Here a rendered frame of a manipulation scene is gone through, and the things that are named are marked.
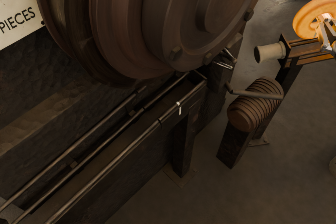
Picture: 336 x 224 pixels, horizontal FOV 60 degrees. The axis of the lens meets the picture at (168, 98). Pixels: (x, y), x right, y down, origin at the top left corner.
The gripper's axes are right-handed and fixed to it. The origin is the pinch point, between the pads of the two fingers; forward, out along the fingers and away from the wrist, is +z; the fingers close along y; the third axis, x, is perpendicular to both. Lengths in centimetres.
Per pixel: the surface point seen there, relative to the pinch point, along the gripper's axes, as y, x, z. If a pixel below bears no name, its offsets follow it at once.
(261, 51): -16.4, -12.3, -1.2
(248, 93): -21.6, -22.8, -10.5
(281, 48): -9.7, -12.0, -1.5
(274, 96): -11.9, -24.9, -12.0
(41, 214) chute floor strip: -88, -17, -40
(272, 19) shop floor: 43, -86, 83
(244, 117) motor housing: -23.4, -29.3, -16.1
